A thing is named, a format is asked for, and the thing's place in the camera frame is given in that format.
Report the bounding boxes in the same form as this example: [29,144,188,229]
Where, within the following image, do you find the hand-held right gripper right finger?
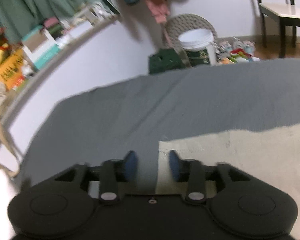
[168,150,252,204]

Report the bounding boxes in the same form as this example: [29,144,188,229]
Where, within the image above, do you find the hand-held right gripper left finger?
[54,150,138,204]

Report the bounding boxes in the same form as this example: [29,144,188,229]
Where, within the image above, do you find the cream garment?
[155,123,300,240]

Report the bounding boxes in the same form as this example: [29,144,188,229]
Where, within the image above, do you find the dark green crate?
[149,50,188,75]

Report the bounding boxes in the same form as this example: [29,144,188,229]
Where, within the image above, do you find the pile of colourful packets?
[216,39,260,65]

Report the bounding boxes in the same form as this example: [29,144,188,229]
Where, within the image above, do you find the white bucket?
[177,29,218,67]

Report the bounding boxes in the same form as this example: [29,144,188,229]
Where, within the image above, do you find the white window sill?
[0,15,122,155]

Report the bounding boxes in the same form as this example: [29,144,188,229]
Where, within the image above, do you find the beige patterned tote bag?
[0,81,25,178]

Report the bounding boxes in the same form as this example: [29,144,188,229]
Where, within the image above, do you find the teal and white box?
[21,27,59,70]

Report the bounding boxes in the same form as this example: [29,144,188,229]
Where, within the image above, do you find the round beige studded mat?
[164,14,218,49]

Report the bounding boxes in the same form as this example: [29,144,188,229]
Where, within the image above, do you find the yellow cardboard box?
[0,49,25,90]

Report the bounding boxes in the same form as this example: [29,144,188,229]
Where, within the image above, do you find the pink hanging garment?
[140,0,171,24]

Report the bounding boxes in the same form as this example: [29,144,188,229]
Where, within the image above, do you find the small pink box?
[44,17,59,28]

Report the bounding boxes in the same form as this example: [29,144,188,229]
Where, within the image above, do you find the cream and black chair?
[251,0,300,59]

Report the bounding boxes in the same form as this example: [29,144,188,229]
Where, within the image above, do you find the green curtain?
[0,0,120,45]

